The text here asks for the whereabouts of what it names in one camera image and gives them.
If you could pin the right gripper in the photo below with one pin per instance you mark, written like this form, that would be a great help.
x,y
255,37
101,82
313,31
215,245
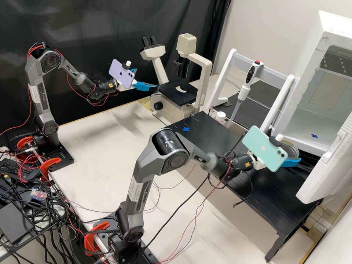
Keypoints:
x,y
258,163

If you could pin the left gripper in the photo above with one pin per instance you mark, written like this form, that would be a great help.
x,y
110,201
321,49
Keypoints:
x,y
134,84

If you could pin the petri dish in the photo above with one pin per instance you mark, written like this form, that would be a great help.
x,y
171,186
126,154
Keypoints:
x,y
291,151

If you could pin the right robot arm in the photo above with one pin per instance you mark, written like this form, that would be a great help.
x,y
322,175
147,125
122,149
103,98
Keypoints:
x,y
165,148

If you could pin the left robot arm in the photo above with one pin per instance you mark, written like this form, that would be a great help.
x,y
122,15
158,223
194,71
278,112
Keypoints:
x,y
38,101

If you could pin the white incubator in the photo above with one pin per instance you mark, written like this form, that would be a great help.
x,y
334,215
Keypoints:
x,y
308,129

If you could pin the incubator door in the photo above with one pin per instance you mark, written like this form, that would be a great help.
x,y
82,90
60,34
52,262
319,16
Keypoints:
x,y
327,170

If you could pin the cream microscope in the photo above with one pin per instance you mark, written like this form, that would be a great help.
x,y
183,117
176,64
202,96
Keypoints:
x,y
165,106

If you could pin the white pipette stand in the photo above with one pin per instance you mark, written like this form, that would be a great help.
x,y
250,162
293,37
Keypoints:
x,y
284,92

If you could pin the white-capped bottle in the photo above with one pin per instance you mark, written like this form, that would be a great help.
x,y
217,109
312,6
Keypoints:
x,y
220,115

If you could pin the pipette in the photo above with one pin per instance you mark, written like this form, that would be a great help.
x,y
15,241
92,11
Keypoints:
x,y
251,73

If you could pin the red clamp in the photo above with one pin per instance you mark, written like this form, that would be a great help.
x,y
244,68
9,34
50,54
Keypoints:
x,y
89,242
52,162
23,144

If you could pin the black power adapter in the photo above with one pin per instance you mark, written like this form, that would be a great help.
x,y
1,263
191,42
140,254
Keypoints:
x,y
19,169

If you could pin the small circuit board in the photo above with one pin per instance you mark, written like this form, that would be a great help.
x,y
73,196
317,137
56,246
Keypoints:
x,y
38,194

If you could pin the black flat box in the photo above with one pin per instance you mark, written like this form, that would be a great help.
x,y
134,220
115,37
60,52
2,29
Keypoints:
x,y
13,222

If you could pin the left wrist camera phone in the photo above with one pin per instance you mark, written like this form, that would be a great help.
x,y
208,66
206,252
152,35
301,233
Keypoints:
x,y
119,73

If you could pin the wrist camera phone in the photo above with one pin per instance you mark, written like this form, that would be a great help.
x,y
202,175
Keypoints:
x,y
261,147
119,73

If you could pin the right wrist camera phone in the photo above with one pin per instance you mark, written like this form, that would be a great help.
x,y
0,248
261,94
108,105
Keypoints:
x,y
261,147

